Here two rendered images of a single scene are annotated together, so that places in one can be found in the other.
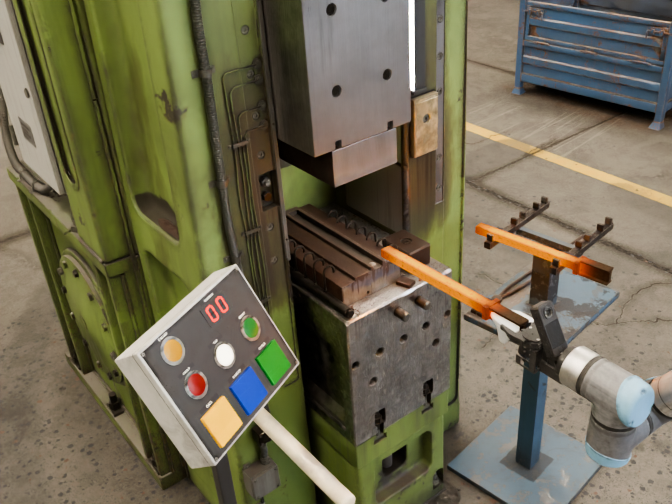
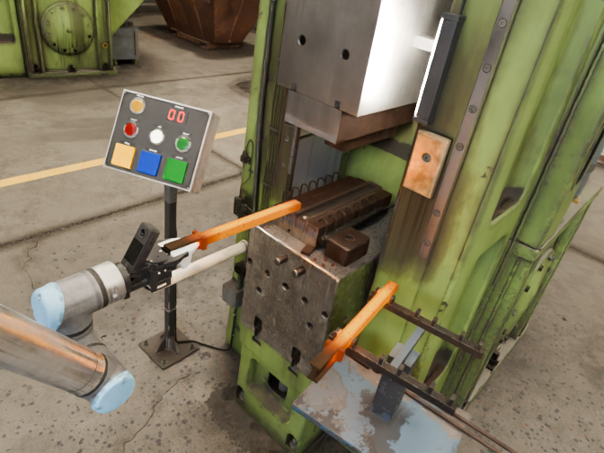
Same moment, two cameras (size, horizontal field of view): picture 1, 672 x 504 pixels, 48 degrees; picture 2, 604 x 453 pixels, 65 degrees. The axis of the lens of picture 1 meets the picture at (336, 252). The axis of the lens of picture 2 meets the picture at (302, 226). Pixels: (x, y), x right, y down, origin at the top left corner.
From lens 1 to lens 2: 1.91 m
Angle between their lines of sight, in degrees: 61
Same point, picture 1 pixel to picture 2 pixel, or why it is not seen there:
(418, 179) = (406, 213)
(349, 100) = (309, 55)
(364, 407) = (250, 300)
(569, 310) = (375, 433)
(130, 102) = not seen: hidden behind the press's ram
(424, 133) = (419, 170)
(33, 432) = not seen: hidden behind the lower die
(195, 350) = (146, 118)
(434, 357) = (306, 337)
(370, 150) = (315, 113)
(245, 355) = (166, 150)
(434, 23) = (476, 68)
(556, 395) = not seen: outside the picture
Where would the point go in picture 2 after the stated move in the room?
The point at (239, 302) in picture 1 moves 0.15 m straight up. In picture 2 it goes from (191, 128) to (192, 83)
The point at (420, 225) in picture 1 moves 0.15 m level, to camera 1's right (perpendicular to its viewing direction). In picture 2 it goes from (395, 258) to (414, 289)
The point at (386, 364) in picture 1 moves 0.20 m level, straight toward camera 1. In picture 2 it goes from (270, 289) to (209, 288)
